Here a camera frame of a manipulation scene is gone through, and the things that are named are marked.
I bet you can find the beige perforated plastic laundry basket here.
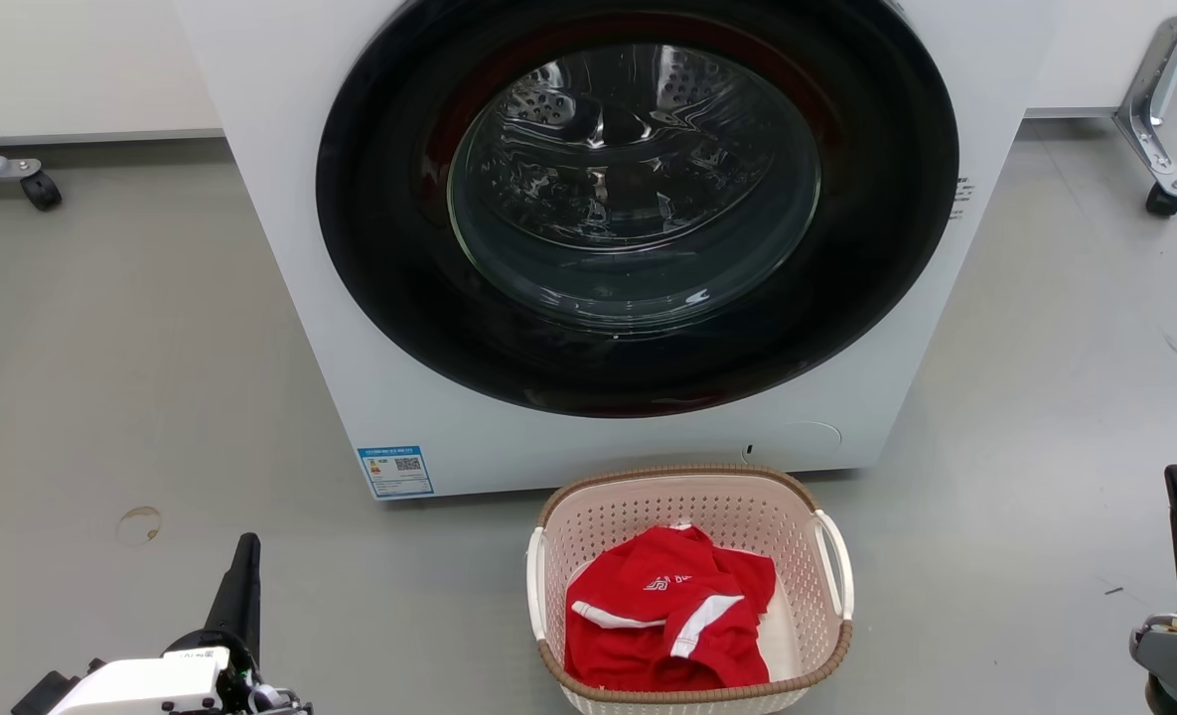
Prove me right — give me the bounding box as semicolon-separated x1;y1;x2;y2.
526;464;855;715

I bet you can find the red shirt with white stripes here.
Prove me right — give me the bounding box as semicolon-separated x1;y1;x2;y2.
563;524;777;693

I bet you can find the white front-load washing machine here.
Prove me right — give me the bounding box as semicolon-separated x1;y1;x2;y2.
173;0;1056;501

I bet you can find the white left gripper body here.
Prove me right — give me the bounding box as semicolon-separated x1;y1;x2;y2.
47;628;313;715

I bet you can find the white partition panel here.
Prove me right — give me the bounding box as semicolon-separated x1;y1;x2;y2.
0;0;223;147
1023;0;1177;119

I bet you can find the round white filter cover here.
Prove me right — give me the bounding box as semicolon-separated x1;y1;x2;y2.
772;421;842;468

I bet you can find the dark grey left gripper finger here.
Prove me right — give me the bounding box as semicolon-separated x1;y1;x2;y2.
206;533;262;661

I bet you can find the round black washing machine door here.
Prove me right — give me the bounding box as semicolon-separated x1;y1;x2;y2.
316;0;959;418

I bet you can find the blue energy label sticker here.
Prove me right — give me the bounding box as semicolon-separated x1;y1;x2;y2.
358;446;435;499

